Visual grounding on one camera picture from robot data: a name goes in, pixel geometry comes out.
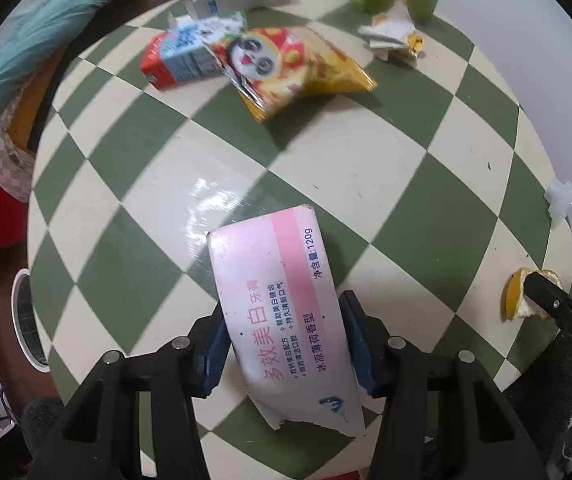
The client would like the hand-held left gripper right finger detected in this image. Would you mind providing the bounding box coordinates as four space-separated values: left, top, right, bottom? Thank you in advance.
340 291 549 480

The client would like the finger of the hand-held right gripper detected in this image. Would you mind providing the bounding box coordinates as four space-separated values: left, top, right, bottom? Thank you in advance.
523 271 572 339

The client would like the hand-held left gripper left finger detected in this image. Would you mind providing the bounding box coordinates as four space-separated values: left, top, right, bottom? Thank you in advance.
28 310 231 480

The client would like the orange peel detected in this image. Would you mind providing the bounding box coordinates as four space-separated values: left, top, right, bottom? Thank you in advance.
502 267 563 322

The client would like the pink and white toothpaste box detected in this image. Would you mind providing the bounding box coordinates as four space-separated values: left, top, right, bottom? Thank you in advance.
207 205 367 436

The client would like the dark grey fuzzy cloth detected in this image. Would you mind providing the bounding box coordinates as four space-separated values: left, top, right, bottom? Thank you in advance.
503 342 572 463

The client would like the white plastic table clip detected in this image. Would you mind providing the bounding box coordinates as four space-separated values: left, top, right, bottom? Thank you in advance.
545 180 572 229

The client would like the pink checkered cloth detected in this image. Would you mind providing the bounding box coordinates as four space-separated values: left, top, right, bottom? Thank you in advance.
0 105 36 202

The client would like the yellow red panda snack bag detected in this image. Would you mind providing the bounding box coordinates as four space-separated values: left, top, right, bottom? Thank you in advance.
203 25 377 125

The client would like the red and blue milk carton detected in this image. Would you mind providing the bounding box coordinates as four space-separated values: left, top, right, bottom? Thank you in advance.
140 12 247 91

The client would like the crumpled white paper wrapper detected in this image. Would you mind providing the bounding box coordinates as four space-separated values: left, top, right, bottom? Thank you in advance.
358 0 425 62

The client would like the light blue pillow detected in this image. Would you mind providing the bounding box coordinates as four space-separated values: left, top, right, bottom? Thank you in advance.
0 0 129 155

